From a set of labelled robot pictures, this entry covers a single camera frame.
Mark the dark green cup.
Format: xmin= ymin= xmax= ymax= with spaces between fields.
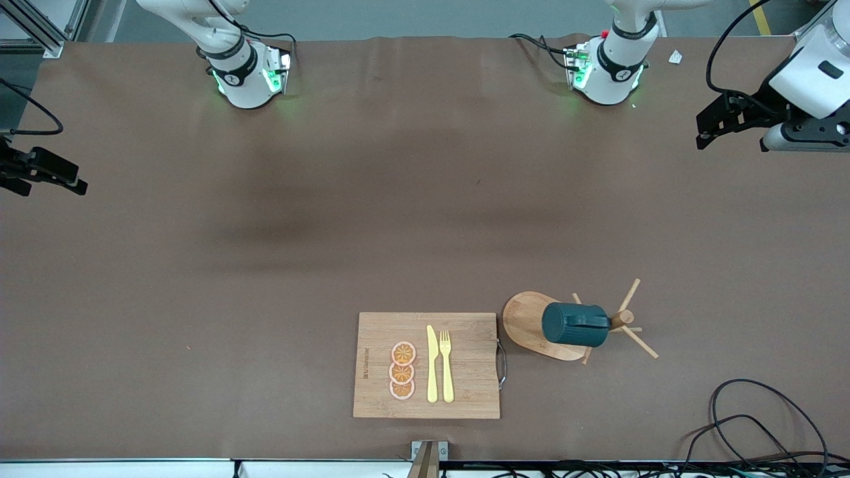
xmin=541 ymin=302 xmax=612 ymax=348

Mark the brown table cover mat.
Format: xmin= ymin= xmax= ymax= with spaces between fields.
xmin=0 ymin=35 xmax=850 ymax=463

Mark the wooden mug tree stand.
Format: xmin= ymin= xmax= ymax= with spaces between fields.
xmin=502 ymin=278 xmax=659 ymax=366

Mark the bamboo cutting board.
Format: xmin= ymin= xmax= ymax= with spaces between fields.
xmin=353 ymin=312 xmax=507 ymax=420

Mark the yellow plastic fork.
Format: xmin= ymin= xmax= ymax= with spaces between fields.
xmin=439 ymin=330 xmax=456 ymax=404

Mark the yellow plastic knife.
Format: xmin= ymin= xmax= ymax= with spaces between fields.
xmin=426 ymin=325 xmax=440 ymax=404

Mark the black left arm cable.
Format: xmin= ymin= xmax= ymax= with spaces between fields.
xmin=705 ymin=0 xmax=781 ymax=100

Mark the aluminium frame profile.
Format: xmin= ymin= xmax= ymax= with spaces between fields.
xmin=794 ymin=10 xmax=834 ymax=44
xmin=0 ymin=0 xmax=90 ymax=59

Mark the black left base cable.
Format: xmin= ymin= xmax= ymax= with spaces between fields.
xmin=509 ymin=33 xmax=573 ymax=71

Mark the black base cable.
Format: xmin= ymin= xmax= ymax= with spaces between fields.
xmin=509 ymin=33 xmax=573 ymax=71
xmin=238 ymin=25 xmax=298 ymax=66

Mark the black right base cable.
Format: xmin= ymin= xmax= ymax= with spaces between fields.
xmin=238 ymin=25 xmax=298 ymax=66

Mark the black loose cable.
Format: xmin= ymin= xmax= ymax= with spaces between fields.
xmin=709 ymin=378 xmax=831 ymax=473
xmin=681 ymin=414 xmax=801 ymax=478

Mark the white table edge rail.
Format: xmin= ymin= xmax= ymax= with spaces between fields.
xmin=0 ymin=458 xmax=412 ymax=478

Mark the metal table edge bracket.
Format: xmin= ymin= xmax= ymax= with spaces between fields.
xmin=406 ymin=440 xmax=449 ymax=478

